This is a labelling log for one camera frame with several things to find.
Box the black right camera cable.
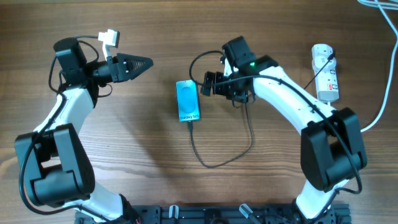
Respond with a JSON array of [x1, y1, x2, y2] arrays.
[[188, 50, 363, 223]]

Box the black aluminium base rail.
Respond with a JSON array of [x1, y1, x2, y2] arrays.
[[74, 204, 352, 224]]

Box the white power strip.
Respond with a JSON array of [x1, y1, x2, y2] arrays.
[[312, 44, 339, 103]]

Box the black left camera cable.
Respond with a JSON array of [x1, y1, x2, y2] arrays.
[[18, 34, 125, 223]]

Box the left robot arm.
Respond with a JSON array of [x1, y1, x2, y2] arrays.
[[14, 36, 154, 223]]

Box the white power strip cord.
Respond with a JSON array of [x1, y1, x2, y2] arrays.
[[360, 0, 398, 133]]

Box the black USB charging cable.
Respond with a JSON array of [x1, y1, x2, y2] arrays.
[[187, 49, 336, 169]]

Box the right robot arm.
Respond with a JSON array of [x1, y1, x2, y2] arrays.
[[200, 36, 368, 223]]

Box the black camera cable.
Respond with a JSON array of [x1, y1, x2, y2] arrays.
[[18, 34, 125, 223], [188, 50, 363, 223]]

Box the white USB charger plug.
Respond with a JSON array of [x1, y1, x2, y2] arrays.
[[312, 55, 336, 73]]

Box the blue screen Galaxy smartphone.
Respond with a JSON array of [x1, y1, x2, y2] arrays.
[[175, 80, 201, 122]]

